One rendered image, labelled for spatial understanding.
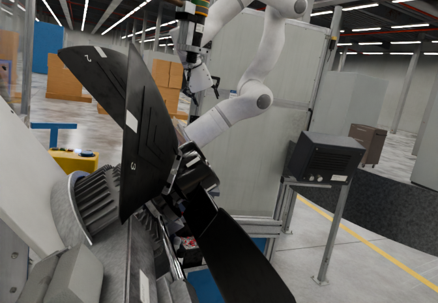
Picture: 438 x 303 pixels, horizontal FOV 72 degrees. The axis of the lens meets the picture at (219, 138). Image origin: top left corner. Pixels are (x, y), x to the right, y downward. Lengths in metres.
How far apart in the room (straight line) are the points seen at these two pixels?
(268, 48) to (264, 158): 1.69
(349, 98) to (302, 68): 7.55
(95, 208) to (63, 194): 0.06
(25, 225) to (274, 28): 1.14
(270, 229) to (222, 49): 1.66
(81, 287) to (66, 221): 0.21
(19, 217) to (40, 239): 0.05
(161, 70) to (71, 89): 2.75
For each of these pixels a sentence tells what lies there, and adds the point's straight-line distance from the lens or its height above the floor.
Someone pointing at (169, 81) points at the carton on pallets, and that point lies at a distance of 8.85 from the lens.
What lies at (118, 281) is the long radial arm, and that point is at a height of 1.14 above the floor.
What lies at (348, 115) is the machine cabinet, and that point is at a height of 0.95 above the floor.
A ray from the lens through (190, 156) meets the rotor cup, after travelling 0.62.
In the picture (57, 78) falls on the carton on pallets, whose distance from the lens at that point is 9.86.
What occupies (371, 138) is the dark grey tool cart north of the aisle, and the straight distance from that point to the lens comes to 7.37.
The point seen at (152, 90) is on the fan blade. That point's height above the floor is 1.38.
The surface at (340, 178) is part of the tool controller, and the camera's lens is 1.41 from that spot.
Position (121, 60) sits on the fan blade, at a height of 1.41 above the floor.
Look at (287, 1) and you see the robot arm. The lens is 1.29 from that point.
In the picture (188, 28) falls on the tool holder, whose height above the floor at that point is 1.50.
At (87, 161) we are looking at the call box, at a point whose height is 1.06.
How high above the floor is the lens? 1.41
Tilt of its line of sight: 11 degrees down
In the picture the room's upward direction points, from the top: 10 degrees clockwise
